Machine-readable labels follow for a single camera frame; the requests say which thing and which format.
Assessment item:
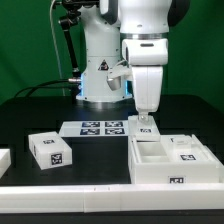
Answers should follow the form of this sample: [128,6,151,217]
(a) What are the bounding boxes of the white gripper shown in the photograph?
[122,38,168,121]

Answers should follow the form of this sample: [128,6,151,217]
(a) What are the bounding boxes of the white cabinet body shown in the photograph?
[128,137,224,184]

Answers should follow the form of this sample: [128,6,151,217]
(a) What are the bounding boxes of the white door panel with knob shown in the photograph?
[161,135,217,163]

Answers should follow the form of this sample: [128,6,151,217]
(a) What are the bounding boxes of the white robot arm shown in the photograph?
[78,0,191,121]

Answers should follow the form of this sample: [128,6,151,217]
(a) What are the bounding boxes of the white cabinet top block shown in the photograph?
[28,132,72,170]

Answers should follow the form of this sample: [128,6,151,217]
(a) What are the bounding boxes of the white front fence bar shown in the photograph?
[0,183,224,213]

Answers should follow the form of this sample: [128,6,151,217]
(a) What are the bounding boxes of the white left fence block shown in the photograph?
[0,149,11,178]

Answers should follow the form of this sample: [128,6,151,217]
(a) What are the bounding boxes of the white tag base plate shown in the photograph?
[59,120,128,137]

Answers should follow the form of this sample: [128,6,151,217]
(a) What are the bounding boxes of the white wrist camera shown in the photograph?
[107,65,131,91]

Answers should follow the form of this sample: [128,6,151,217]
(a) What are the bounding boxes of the black cables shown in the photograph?
[13,78,78,98]

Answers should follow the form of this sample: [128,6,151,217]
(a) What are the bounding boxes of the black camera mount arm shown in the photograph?
[53,0,99,97]

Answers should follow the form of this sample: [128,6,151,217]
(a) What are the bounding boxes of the grey cable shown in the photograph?
[49,0,66,97]

